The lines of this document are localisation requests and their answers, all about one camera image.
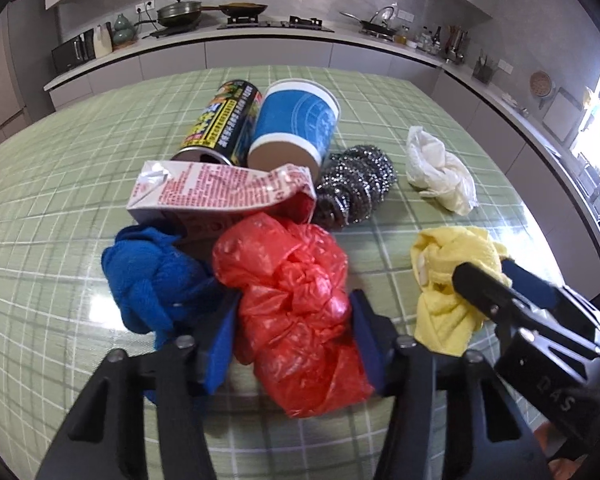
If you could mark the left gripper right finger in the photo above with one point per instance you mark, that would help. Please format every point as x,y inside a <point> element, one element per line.
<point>486,435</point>

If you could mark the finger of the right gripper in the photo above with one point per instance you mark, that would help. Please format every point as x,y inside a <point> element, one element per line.
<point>568,307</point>
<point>511,312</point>

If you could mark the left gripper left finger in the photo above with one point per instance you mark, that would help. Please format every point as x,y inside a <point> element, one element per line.
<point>103,436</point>

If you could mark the yellow cloth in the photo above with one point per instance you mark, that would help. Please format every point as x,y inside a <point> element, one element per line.
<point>445,322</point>

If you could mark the blue cloth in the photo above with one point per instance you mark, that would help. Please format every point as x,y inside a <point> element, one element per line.
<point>158,288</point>

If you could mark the white paper towel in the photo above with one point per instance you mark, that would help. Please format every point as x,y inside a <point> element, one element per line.
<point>437,173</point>

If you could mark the red plastic bag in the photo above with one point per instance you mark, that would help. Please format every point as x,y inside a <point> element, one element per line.
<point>294,321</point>

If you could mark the white cutting board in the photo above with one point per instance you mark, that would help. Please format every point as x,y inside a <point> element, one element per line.
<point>562,115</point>

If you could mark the steel wool scrubber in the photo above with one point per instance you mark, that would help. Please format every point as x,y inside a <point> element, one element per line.
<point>352,185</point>

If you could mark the round woven trivet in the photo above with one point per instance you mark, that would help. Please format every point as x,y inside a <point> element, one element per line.
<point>541,86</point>

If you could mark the utensil holder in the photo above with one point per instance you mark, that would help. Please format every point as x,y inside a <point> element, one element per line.
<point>484,69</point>

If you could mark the red white milk carton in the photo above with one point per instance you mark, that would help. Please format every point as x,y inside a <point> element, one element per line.
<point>205,199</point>

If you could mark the blue paper cup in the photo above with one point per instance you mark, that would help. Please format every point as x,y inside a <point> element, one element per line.
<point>295,125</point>

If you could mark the sink faucet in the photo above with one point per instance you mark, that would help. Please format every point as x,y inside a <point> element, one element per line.
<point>384,16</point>

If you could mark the pan at sink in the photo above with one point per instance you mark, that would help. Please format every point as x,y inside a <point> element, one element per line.
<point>368,26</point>

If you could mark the black yellow drink can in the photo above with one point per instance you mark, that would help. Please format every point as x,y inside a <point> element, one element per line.
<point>222,134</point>

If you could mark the gas stove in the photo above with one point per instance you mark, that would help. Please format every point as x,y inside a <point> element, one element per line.
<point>293,22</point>

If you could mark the frying pan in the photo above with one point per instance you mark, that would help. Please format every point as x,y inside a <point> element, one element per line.
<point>238,9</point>

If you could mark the black microwave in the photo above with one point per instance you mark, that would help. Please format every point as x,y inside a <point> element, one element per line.
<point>74,52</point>

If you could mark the refrigerator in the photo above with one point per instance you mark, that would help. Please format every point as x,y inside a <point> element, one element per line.
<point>28,34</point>

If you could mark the white jug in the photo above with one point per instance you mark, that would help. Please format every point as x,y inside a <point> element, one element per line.
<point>102,41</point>

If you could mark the green teapot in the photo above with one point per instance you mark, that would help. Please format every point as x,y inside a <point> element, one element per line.
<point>123,32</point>

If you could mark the lidded wok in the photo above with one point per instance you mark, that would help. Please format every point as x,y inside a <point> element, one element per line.
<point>180,13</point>

